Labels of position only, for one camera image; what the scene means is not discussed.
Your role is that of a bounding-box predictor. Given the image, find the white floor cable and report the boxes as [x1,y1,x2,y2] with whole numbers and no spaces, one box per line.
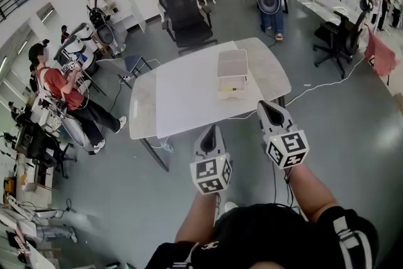
[226,56,366,120]

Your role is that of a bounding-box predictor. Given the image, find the red cloth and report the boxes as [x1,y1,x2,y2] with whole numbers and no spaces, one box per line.
[364,25,401,78]

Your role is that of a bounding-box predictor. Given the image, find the beige storage box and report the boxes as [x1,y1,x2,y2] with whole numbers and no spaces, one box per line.
[216,49,249,101]

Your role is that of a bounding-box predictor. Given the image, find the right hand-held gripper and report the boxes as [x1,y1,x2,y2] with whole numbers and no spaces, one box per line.
[257,100,310,170]

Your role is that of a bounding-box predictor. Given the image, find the black headrest office chair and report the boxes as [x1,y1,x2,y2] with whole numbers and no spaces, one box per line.
[313,0,375,79]

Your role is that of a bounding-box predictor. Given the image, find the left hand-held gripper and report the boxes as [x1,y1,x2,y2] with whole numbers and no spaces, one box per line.
[190,124,233,196]

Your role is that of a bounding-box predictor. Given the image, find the person's black shirt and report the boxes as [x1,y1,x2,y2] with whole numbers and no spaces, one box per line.
[144,203,380,269]

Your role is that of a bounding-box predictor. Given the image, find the black swivel chair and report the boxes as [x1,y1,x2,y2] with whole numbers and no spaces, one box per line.
[18,122,78,179]

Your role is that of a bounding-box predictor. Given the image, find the grey marbled table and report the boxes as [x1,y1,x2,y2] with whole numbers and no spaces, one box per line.
[128,37,292,173]

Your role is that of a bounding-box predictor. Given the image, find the person's right forearm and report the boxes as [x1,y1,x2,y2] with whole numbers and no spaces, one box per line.
[285,163,339,224]

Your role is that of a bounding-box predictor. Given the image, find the blue grey metal chair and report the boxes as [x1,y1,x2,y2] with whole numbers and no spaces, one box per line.
[96,55,154,89]

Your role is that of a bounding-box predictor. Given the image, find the white cylinder machine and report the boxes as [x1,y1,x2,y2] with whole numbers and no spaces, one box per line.
[53,21,98,73]

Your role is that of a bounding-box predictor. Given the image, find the person's left forearm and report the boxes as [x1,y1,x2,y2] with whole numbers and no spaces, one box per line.
[174,190,222,245]

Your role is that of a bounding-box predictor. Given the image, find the white table sheet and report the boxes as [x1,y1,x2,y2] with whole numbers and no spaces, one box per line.
[156,40,262,139]

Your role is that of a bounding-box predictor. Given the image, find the black mesh office chair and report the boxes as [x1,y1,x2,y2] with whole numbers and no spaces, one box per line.
[159,0,219,56]

